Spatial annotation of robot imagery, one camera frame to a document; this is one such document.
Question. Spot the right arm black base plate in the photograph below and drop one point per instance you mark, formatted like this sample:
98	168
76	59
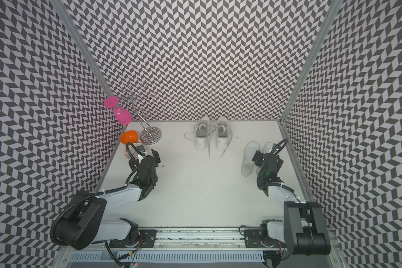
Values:
254	239

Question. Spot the white shoe insole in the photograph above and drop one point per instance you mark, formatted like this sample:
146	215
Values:
249	152
267	148

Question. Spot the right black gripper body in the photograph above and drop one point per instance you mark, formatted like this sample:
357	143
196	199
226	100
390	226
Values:
262	174

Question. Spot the patterned floral bowl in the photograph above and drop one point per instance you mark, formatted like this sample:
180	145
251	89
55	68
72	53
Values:
133	153

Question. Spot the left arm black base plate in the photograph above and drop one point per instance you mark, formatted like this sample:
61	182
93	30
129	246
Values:
144	238

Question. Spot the pink wine glass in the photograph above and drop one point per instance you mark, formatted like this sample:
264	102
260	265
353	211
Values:
121	114

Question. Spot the orange bowl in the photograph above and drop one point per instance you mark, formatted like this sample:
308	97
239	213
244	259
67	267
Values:
129	136

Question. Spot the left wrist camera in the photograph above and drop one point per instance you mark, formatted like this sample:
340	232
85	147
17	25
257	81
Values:
141	153

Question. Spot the white sneaker one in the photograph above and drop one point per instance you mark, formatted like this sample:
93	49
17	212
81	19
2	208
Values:
223	135
201	135

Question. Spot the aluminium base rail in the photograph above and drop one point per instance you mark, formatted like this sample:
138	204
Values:
205	237

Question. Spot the silver wire glass rack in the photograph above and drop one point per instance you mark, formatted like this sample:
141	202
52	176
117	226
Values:
150	134

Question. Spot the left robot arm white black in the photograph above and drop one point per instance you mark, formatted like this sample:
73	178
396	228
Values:
81	222

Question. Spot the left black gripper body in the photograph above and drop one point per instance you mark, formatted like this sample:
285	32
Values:
156	179

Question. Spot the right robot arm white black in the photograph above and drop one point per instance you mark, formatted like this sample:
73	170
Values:
303	229

